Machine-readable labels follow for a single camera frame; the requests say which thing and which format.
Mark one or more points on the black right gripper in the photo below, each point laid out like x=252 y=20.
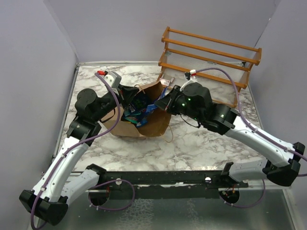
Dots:
x=169 y=101

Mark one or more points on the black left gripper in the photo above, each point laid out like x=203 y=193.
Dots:
x=128 y=93

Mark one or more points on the dark blue chips bag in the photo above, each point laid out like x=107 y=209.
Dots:
x=151 y=107

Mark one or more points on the blue Bonk snack bag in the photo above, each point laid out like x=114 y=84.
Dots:
x=138 y=105

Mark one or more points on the brown paper bag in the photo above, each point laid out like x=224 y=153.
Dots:
x=158 y=121

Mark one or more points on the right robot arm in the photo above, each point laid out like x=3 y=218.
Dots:
x=281 y=159

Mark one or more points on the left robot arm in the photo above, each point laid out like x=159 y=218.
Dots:
x=51 y=196

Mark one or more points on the small red white box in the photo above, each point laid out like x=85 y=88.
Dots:
x=166 y=81

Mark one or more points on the teal snack packet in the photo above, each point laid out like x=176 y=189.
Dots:
x=138 y=121

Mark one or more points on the orange wooden shelf rack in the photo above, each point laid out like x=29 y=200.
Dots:
x=223 y=67

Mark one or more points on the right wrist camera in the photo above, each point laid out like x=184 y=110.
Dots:
x=190 y=76

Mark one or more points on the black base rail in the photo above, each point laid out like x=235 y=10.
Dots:
x=164 y=184

